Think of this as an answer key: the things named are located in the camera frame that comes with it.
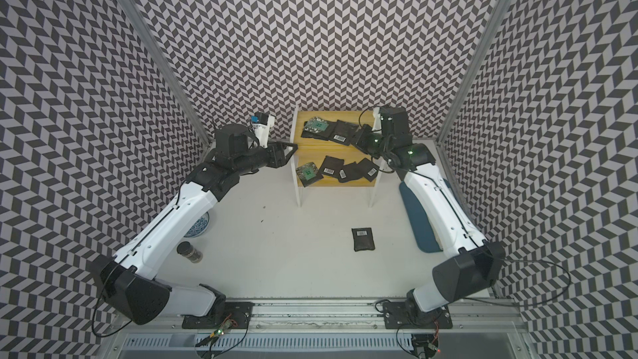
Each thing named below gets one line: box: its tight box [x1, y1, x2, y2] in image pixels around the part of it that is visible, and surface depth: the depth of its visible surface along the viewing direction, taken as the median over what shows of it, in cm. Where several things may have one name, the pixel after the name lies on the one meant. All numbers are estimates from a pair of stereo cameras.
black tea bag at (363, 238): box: [351, 226, 376, 252], surface depth 91 cm
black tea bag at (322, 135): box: [300, 128, 333, 141], surface depth 77 cm
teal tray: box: [398, 181, 444, 253], surface depth 91 cm
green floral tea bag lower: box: [295, 161, 324, 188], surface depth 88 cm
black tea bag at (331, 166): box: [319, 155, 345, 178], surface depth 91 cm
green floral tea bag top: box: [304, 116, 329, 133], surface depth 79 cm
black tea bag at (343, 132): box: [328, 119, 359, 147], surface depth 78 cm
